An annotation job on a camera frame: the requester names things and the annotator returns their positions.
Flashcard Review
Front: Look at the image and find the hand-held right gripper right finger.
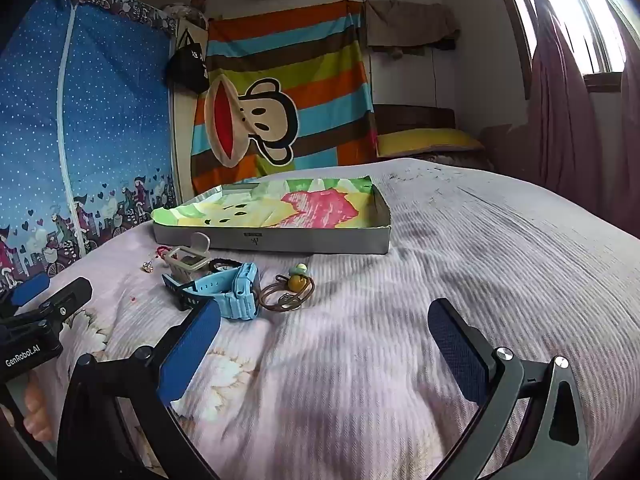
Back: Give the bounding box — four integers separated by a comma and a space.
427, 297, 593, 480

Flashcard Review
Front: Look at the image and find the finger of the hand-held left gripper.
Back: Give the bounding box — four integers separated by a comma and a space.
31, 276, 94, 330
0, 272, 52, 313

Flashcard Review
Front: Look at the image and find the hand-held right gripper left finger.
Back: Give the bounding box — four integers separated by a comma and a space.
56, 300, 222, 480

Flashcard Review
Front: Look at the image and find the light blue wrist watch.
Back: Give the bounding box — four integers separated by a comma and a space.
161, 261, 261, 320

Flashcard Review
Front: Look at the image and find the black hair tie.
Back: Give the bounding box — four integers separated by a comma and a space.
207, 257, 244, 274

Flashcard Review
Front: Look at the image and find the brown beaded hair tie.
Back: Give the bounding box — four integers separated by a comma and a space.
259, 262, 315, 312

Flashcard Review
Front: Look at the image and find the grey cardboard box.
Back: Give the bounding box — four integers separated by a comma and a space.
151, 176, 392, 257

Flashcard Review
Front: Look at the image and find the person's left hand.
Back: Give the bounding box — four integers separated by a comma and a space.
0, 370, 55, 443

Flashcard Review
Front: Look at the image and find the pink striped bedsheet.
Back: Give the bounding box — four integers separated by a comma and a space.
0, 157, 640, 480

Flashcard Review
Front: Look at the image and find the light wooden board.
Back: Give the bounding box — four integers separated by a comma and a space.
172, 22, 211, 202

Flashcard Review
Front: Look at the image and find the colourful cartoon cloth lining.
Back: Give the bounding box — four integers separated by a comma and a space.
151, 176, 386, 231

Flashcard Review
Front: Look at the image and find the blue dotted fabric wardrobe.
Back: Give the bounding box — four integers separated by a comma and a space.
0, 0, 182, 292

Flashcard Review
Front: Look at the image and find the floral folded blanket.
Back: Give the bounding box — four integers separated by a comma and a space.
420, 149, 495, 172

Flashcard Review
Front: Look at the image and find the yellow pillow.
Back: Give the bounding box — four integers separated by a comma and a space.
376, 128, 486, 158

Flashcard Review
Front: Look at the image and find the dark brown headboard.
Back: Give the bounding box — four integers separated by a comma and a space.
374, 104, 457, 136

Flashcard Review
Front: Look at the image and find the maroon curtain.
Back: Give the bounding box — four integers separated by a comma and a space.
487, 0, 640, 239

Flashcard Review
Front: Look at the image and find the black hanging bag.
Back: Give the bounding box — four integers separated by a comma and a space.
165, 27, 210, 95

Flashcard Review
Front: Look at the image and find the clear plastic bag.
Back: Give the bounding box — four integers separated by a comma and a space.
164, 2, 209, 29

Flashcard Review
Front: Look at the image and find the striped monkey print cloth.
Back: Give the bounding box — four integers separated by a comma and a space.
190, 0, 379, 196

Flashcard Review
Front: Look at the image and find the brown hanging cloth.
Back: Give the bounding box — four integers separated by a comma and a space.
365, 0, 461, 57

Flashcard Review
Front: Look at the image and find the window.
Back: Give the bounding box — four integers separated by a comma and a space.
501, 0, 629, 80

